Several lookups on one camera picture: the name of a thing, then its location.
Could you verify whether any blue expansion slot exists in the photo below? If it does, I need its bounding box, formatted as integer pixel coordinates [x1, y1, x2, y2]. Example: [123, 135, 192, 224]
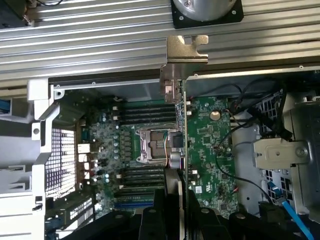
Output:
[114, 199, 155, 207]

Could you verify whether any black RAM slot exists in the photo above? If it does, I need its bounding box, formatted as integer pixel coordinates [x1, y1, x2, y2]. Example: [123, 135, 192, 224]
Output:
[122, 178, 165, 184]
[112, 104, 176, 111]
[119, 120, 176, 126]
[122, 168, 165, 174]
[119, 109, 176, 116]
[112, 115, 176, 121]
[118, 183, 165, 189]
[117, 173, 165, 179]

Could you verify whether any silver CPU socket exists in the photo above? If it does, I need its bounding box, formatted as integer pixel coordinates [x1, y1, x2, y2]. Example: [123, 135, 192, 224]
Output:
[136, 128, 181, 164]

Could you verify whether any green motherboard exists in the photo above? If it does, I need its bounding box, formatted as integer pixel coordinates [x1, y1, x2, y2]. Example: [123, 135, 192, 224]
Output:
[76, 96, 237, 218]

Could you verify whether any blue slot retainer clip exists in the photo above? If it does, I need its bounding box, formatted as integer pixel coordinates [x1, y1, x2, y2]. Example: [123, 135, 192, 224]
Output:
[46, 216, 64, 231]

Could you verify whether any silver coin battery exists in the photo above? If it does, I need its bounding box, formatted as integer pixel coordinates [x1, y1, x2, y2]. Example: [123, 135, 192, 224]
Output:
[209, 110, 222, 122]

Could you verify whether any grey open PC case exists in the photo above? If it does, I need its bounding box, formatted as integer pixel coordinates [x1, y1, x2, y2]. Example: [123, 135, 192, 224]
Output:
[26, 63, 320, 240]

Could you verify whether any grey metal disk bay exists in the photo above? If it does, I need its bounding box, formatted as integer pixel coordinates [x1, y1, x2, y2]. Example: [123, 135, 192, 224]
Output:
[254, 92, 320, 221]

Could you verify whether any black box with connector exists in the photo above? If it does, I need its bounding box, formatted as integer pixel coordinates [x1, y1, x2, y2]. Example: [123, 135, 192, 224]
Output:
[0, 0, 36, 26]

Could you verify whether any black looping wire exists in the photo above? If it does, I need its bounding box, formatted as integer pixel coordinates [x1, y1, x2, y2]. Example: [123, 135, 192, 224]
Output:
[214, 124, 274, 204]

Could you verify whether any black plastic bracket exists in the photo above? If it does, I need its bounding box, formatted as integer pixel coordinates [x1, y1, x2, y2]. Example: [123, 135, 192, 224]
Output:
[258, 202, 286, 224]

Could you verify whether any blue SATA wire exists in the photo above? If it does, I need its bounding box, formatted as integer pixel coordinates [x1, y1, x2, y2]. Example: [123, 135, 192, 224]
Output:
[267, 181, 315, 240]

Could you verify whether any silver disk bay bracket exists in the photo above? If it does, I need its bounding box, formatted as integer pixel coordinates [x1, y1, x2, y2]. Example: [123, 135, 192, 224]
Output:
[253, 138, 310, 169]

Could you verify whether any thin black fan wire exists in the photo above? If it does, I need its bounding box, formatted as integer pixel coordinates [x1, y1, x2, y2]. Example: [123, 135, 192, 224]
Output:
[187, 83, 242, 103]

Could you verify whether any blue disk caddy rail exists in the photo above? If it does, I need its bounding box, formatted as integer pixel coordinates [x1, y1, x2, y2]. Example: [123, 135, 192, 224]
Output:
[0, 98, 13, 116]

